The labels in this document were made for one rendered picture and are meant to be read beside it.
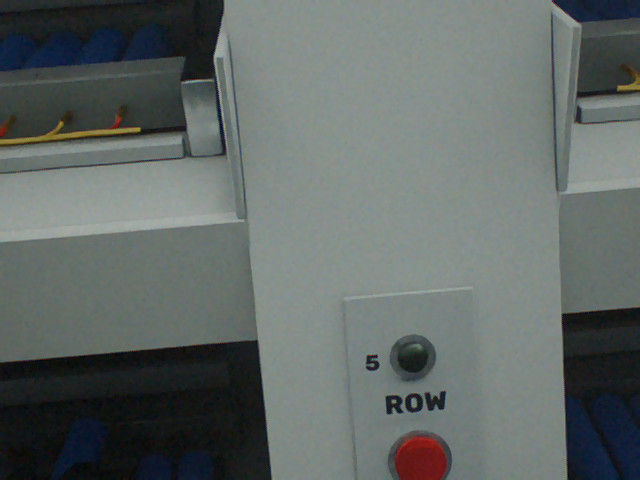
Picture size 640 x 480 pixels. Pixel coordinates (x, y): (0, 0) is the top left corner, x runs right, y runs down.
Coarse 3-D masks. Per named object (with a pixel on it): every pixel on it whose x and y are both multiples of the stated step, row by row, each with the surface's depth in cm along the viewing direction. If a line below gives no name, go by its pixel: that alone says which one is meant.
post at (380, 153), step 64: (256, 0) 24; (320, 0) 24; (384, 0) 24; (448, 0) 24; (512, 0) 24; (256, 64) 24; (320, 64) 24; (384, 64) 24; (448, 64) 24; (512, 64) 24; (256, 128) 24; (320, 128) 24; (384, 128) 24; (448, 128) 24; (512, 128) 24; (256, 192) 25; (320, 192) 25; (384, 192) 25; (448, 192) 25; (512, 192) 25; (256, 256) 25; (320, 256) 25; (384, 256) 25; (448, 256) 25; (512, 256) 25; (256, 320) 25; (320, 320) 25; (512, 320) 25; (320, 384) 26; (512, 384) 26; (320, 448) 26; (512, 448) 26
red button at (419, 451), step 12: (408, 444) 26; (420, 444) 25; (432, 444) 26; (396, 456) 26; (408, 456) 25; (420, 456) 25; (432, 456) 25; (444, 456) 26; (396, 468) 26; (408, 468) 26; (420, 468) 26; (432, 468) 26; (444, 468) 26
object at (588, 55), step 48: (576, 0) 36; (624, 0) 36; (576, 48) 23; (624, 48) 31; (576, 96) 32; (624, 96) 31; (576, 144) 28; (624, 144) 27; (576, 192) 25; (624, 192) 25; (576, 240) 26; (624, 240) 26; (576, 288) 26; (624, 288) 27
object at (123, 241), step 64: (0, 0) 40; (64, 0) 40; (128, 0) 40; (192, 0) 40; (0, 64) 34; (64, 64) 35; (128, 64) 31; (192, 64) 29; (0, 128) 30; (64, 128) 31; (128, 128) 31; (192, 128) 28; (0, 192) 28; (64, 192) 27; (128, 192) 27; (192, 192) 27; (0, 256) 25; (64, 256) 25; (128, 256) 25; (192, 256) 25; (0, 320) 26; (64, 320) 26; (128, 320) 26; (192, 320) 26
